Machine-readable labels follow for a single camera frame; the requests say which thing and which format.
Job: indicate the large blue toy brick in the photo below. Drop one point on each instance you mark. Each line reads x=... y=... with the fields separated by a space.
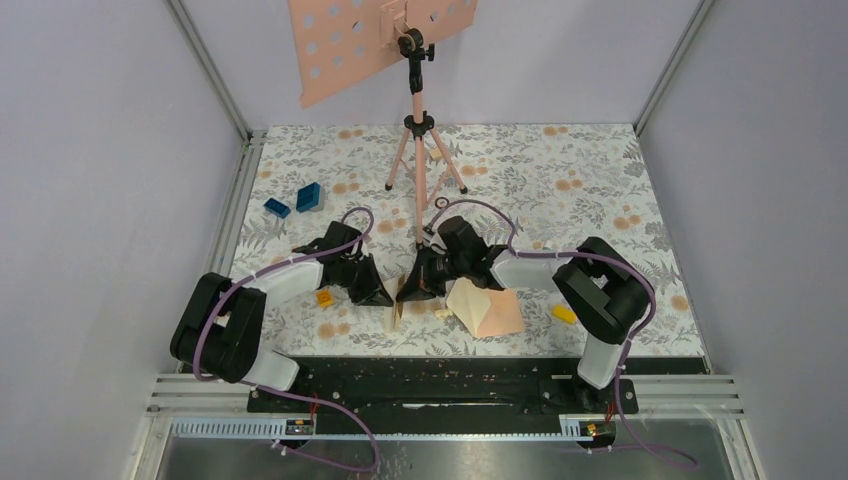
x=310 y=198

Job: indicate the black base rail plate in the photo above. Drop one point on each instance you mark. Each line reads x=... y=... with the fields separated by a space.
x=460 y=396

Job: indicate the floral patterned table mat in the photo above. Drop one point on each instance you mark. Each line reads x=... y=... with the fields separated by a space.
x=543 y=186

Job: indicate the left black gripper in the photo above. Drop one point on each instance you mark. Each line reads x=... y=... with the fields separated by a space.
x=373 y=293

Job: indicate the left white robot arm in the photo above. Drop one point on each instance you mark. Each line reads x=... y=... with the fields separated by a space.
x=220 y=329

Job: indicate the orange square toy brick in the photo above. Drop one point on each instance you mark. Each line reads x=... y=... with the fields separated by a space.
x=324 y=298

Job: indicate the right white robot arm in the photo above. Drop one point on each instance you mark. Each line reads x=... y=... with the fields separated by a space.
x=610 y=298

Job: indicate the small blue toy brick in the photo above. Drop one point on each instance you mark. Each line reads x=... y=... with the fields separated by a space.
x=277 y=208

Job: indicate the tan paper envelope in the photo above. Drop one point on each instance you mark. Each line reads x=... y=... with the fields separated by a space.
x=485 y=313

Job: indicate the beige lined letter paper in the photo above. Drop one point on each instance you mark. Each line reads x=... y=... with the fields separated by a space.
x=392 y=317

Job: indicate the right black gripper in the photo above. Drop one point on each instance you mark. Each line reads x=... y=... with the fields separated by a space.
x=415 y=286

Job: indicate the yellow toy brick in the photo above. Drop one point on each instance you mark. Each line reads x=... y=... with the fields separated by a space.
x=564 y=314

